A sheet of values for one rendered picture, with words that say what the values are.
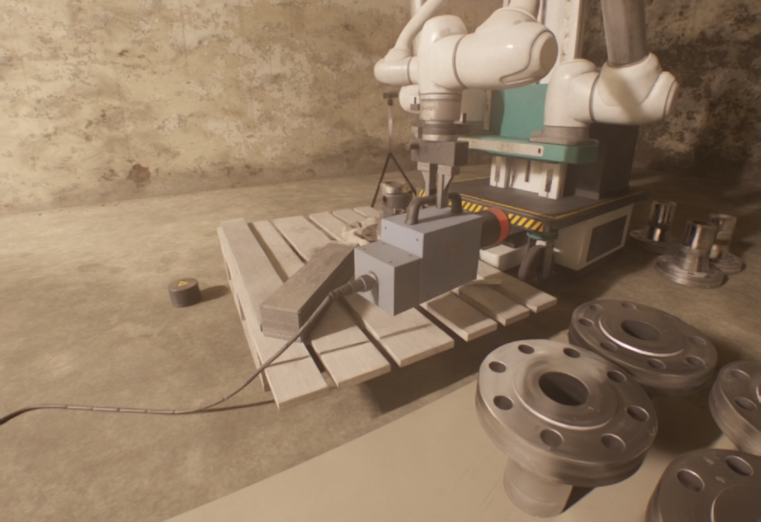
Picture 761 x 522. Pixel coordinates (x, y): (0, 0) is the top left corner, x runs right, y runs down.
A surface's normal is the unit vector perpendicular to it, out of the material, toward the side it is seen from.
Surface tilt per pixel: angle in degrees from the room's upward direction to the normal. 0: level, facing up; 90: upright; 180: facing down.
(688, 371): 0
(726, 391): 0
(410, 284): 90
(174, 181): 90
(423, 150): 90
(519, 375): 0
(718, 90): 90
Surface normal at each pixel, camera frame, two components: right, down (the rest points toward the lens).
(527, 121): -0.82, 0.19
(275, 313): -0.25, 0.33
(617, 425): 0.00, -0.94
